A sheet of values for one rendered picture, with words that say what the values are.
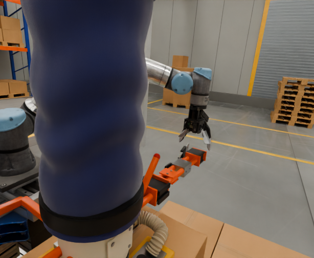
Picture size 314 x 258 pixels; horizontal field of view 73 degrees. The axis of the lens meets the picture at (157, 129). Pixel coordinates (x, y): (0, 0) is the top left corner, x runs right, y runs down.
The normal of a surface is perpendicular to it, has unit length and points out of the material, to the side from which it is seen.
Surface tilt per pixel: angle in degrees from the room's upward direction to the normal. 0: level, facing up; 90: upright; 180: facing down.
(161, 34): 90
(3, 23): 90
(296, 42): 90
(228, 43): 90
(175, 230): 0
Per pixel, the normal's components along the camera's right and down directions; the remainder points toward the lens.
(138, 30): 0.88, 0.36
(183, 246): 0.07, -0.95
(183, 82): 0.00, 0.30
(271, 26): -0.46, 0.24
